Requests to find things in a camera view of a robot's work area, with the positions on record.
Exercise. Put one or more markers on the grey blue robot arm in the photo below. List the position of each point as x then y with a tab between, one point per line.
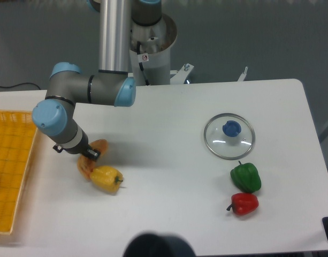
111	86

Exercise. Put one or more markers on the green bell pepper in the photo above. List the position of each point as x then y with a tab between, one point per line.
246	178

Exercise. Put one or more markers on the dark saucepan blue handle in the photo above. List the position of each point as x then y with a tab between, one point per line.
151	244

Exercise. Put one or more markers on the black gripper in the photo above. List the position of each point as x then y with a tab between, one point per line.
79	146

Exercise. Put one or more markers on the red bell pepper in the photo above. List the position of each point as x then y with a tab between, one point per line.
243	203

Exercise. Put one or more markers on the glass lid blue knob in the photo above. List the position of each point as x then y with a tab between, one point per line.
229	136

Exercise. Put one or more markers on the yellow bell pepper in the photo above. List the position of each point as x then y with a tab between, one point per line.
107	178

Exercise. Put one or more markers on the triangle bread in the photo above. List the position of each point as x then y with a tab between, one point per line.
85	165

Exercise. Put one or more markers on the grey stand leg right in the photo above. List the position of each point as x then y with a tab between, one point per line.
323	133

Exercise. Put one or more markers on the yellow woven basket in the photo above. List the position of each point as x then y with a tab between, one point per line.
17	136

